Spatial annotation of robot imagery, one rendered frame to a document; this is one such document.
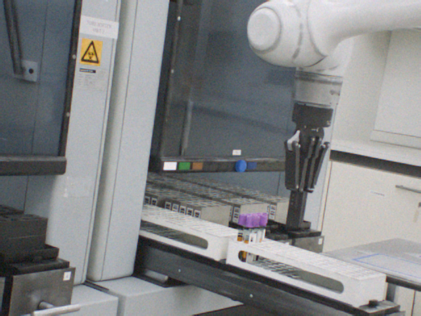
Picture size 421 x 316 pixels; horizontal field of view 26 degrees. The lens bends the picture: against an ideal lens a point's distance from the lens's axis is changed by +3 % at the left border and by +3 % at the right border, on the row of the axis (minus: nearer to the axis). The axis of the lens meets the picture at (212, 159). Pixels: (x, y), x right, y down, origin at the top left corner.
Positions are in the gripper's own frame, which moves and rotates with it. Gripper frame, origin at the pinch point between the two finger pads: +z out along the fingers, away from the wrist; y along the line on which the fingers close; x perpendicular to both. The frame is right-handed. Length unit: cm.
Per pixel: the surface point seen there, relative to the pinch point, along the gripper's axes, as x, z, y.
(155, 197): 45.3, 8.3, 10.0
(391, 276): -8.9, 13.6, 25.9
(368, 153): 108, 9, 228
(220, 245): 13.6, 10.8, -4.5
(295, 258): -3.7, 8.7, -3.6
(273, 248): 3.0, 8.7, -1.2
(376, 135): 139, 5, 291
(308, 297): -8.9, 14.4, -5.6
